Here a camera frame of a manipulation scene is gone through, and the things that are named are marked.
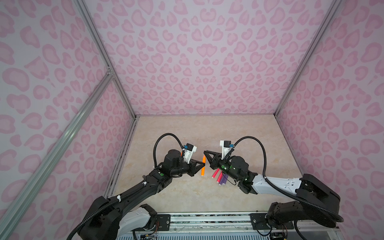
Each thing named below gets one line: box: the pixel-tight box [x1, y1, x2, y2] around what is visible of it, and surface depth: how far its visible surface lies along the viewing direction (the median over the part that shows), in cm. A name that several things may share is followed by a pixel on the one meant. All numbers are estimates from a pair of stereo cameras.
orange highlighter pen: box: [201, 154, 207, 176], surface depth 78 cm
